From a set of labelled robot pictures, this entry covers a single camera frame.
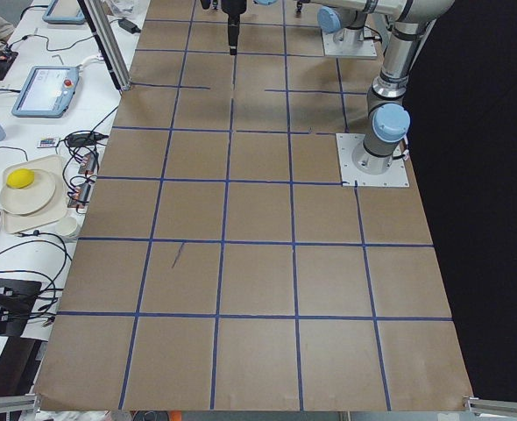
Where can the far teach pendant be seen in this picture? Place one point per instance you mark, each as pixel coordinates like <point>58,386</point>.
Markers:
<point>64,12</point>

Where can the white paper cup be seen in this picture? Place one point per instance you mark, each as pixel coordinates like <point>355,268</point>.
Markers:
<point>68,228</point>

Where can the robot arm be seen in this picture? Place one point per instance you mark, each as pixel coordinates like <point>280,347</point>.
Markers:
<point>389,121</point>
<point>345,25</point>

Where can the teach pendant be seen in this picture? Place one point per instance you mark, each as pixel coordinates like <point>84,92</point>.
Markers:
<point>64,12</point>
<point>47,92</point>

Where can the aluminium frame post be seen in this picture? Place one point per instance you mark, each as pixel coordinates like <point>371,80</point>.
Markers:
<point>107,43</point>

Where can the black power adapter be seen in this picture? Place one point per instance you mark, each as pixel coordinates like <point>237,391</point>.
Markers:
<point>128,26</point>

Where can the yellow lemon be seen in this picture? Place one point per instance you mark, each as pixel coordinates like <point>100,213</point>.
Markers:
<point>20,178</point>

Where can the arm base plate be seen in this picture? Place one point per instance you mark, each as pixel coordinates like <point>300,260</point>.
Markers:
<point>350,44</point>
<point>358,168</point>

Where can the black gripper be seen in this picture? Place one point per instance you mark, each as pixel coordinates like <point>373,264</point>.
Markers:
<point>232,10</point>

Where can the beige tray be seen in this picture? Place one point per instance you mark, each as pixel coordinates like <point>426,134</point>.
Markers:
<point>55,210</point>

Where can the near teach pendant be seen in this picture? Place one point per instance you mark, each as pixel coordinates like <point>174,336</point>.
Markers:
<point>47,92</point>

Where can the beige plate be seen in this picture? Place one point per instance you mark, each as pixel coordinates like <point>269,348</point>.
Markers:
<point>30,199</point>

